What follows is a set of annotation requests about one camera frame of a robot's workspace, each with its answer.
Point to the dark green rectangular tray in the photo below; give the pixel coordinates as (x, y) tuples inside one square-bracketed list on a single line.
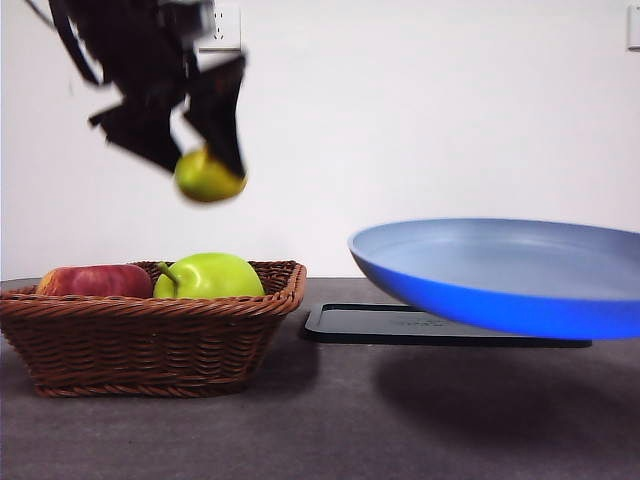
[(350, 327)]

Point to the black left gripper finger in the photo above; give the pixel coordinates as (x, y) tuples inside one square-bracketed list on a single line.
[(145, 132), (220, 105)]

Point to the blue round plate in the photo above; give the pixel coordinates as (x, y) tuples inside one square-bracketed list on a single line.
[(500, 285)]

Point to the yellow lemon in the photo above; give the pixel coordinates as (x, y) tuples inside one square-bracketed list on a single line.
[(205, 180)]

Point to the brown wicker basket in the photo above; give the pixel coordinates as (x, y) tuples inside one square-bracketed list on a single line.
[(150, 340)]

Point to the red apple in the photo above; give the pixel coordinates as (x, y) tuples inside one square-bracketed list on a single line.
[(95, 281)]

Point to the white wall socket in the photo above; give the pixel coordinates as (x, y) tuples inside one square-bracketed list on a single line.
[(634, 29), (227, 30)]

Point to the green apple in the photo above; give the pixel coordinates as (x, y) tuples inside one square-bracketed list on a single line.
[(215, 277)]

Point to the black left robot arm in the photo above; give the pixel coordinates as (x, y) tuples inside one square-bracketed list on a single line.
[(130, 45)]

